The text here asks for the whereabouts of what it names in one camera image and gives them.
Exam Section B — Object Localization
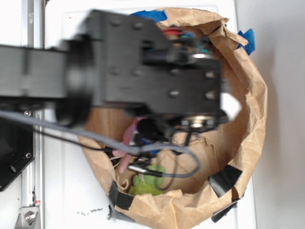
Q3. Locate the pink plush bunny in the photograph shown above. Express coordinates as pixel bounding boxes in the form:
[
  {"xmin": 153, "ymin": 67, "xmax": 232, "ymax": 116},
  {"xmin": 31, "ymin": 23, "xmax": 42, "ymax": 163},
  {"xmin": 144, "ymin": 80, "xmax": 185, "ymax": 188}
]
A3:
[{"xmin": 112, "ymin": 118, "xmax": 142, "ymax": 174}]

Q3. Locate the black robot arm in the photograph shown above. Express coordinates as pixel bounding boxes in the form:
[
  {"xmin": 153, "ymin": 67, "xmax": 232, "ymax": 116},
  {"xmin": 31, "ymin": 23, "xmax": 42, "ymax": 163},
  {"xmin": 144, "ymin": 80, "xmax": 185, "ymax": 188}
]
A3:
[{"xmin": 0, "ymin": 10, "xmax": 231, "ymax": 132}]

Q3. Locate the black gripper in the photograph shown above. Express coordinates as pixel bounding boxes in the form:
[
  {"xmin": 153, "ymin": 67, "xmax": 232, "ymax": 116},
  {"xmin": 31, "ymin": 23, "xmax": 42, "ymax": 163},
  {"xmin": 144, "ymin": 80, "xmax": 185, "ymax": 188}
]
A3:
[{"xmin": 81, "ymin": 10, "xmax": 229, "ymax": 132}]

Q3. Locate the metal corner bracket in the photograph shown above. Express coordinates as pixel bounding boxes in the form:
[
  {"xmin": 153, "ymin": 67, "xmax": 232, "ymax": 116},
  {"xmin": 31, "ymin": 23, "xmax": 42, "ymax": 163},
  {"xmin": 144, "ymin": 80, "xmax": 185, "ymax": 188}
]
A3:
[{"xmin": 14, "ymin": 206, "xmax": 41, "ymax": 229}]

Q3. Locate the aluminium extrusion rail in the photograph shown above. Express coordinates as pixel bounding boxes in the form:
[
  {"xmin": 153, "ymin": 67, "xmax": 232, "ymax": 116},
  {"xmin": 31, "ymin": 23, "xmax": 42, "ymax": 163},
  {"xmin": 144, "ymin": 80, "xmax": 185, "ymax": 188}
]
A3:
[{"xmin": 21, "ymin": 0, "xmax": 46, "ymax": 229}]

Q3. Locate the brown paper bag bin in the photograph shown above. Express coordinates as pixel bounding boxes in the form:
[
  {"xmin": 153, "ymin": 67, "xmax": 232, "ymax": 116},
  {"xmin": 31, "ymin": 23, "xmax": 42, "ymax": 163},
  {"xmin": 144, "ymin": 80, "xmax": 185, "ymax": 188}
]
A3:
[{"xmin": 80, "ymin": 8, "xmax": 267, "ymax": 229}]

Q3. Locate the green plush frog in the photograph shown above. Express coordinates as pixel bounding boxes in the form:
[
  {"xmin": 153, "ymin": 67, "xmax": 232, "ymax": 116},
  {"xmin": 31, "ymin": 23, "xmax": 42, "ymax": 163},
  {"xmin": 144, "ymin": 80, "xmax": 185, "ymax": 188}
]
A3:
[{"xmin": 128, "ymin": 165, "xmax": 166, "ymax": 196}]

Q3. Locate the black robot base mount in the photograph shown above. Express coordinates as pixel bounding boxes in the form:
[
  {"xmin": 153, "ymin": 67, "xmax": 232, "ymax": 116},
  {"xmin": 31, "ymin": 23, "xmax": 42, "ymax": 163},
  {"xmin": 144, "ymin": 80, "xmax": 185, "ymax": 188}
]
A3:
[{"xmin": 0, "ymin": 118, "xmax": 35, "ymax": 192}]

